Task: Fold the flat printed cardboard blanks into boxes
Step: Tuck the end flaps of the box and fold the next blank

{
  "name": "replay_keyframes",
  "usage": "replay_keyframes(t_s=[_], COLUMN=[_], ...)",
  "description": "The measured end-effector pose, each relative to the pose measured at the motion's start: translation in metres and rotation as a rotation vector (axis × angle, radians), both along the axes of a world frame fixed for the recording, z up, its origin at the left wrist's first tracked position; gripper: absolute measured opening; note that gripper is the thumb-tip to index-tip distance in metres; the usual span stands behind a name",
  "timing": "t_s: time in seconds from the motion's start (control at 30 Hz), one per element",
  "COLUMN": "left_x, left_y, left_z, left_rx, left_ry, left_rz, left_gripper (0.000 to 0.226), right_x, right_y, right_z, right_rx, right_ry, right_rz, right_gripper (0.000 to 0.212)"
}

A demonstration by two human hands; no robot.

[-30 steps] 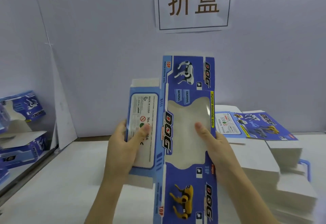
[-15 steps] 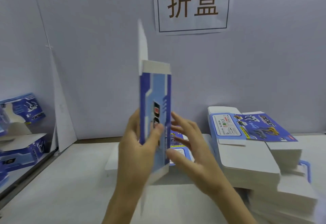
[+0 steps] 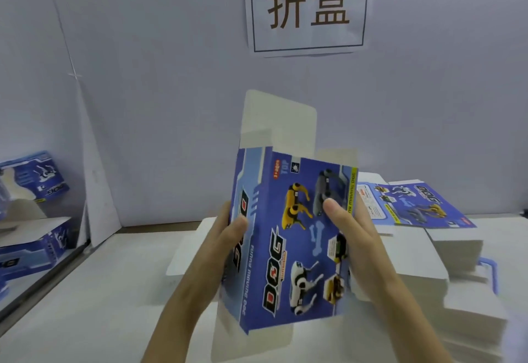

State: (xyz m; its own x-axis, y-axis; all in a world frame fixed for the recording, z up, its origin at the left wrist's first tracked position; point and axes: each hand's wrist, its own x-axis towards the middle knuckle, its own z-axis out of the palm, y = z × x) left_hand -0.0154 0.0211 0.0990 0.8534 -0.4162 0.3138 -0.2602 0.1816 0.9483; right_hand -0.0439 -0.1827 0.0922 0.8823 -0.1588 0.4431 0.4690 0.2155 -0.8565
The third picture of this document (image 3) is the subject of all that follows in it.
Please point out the person's right forearm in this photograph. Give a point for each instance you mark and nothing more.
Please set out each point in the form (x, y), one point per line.
(412, 330)

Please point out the person's left forearm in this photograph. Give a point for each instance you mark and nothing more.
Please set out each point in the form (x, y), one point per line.
(177, 334)

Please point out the pile of blue boxes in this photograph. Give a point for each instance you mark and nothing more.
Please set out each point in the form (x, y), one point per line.
(33, 177)

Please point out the blue dog-print cardboard box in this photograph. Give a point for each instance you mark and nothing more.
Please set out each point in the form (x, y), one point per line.
(264, 268)

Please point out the white paper wall sign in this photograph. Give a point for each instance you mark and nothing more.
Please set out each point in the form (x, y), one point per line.
(307, 41)

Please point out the person's right hand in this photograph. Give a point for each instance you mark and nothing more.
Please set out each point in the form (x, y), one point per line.
(367, 251)

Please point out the person's left hand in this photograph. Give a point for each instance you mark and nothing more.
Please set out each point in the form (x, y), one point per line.
(210, 264)

